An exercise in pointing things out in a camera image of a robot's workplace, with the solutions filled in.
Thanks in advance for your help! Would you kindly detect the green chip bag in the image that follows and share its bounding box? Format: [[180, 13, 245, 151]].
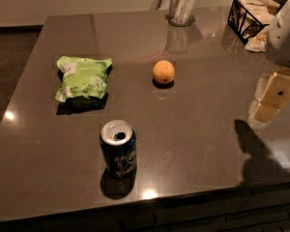
[[55, 56, 112, 108]]

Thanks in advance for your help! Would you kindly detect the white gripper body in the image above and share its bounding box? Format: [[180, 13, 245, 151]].
[[266, 0, 290, 67]]

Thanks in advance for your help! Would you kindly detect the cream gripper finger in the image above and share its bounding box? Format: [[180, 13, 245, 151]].
[[248, 74, 272, 120], [256, 68, 290, 123]]

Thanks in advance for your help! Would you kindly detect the clear glass jar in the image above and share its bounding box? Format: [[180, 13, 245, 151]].
[[168, 0, 195, 27]]

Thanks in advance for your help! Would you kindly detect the blue pepsi can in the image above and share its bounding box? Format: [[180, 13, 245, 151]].
[[100, 120, 136, 178]]

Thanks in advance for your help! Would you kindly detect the black wire basket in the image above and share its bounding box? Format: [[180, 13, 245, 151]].
[[228, 0, 281, 44]]

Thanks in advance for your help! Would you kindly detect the white napkin pile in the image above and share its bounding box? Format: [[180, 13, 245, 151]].
[[246, 27, 268, 52]]

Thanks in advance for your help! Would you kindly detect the orange fruit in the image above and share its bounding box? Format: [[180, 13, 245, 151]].
[[153, 60, 175, 85]]

